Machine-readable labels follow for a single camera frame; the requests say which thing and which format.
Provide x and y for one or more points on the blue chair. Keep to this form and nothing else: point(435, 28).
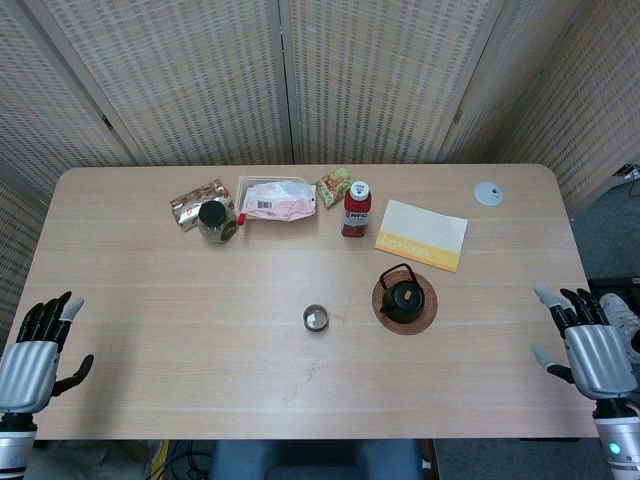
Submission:
point(315, 462)

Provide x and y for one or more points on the red NFC juice bottle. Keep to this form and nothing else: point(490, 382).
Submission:
point(356, 212)

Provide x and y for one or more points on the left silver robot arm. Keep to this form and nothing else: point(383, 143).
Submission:
point(15, 445)

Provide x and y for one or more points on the black teapot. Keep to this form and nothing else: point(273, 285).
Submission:
point(407, 300)

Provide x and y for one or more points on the yellow white Lexicon book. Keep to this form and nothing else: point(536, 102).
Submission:
point(425, 230)

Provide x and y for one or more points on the white power strip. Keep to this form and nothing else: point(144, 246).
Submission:
point(630, 172)

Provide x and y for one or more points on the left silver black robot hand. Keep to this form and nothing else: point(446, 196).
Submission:
point(27, 370)

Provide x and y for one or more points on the green orange snack packet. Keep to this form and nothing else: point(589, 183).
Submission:
point(332, 185)

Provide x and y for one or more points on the black case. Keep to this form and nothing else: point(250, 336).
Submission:
point(612, 286)

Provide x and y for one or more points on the dark ceramic cup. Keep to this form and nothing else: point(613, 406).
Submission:
point(316, 318)

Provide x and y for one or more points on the glass jar with black lid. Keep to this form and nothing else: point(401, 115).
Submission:
point(216, 222)

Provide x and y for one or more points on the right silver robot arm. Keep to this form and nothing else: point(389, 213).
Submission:
point(620, 440)

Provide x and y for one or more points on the woven folding screen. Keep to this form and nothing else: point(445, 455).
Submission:
point(200, 75)

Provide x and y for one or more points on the white sneaker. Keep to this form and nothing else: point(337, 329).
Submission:
point(620, 312)

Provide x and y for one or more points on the grey round table grommet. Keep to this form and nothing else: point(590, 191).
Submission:
point(488, 193)

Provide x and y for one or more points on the white plastic tray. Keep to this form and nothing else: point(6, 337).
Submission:
point(244, 183)

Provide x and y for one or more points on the brown woven round coaster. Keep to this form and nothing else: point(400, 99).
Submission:
point(430, 315)

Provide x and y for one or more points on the pink white plastic bag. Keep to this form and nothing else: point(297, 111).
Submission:
point(280, 200)

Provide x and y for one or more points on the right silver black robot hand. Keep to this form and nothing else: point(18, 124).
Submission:
point(597, 360)

